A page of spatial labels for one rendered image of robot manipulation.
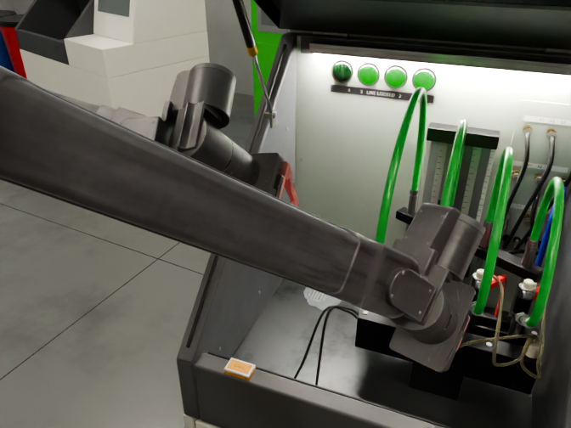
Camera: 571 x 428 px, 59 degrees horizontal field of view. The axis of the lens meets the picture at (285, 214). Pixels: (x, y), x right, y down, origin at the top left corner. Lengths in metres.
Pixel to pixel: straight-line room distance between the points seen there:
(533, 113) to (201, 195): 0.91
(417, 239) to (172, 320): 2.13
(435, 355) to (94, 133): 0.44
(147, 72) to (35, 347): 1.96
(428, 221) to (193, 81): 0.31
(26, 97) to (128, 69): 3.32
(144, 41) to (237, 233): 3.34
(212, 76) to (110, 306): 2.19
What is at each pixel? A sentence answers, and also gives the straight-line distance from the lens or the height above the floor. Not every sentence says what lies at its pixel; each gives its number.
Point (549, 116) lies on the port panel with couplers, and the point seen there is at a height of 1.33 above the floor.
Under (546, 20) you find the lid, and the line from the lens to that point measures 1.03.
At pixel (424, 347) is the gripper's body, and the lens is 0.61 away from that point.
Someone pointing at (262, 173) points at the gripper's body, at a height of 1.40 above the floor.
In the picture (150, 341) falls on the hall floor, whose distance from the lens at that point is 2.48.
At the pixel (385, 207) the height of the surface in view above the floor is 1.30.
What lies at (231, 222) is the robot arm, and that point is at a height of 1.49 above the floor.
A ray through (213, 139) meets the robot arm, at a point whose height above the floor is 1.46.
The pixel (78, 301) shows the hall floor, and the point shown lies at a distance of 2.82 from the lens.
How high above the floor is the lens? 1.67
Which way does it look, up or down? 30 degrees down
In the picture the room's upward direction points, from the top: straight up
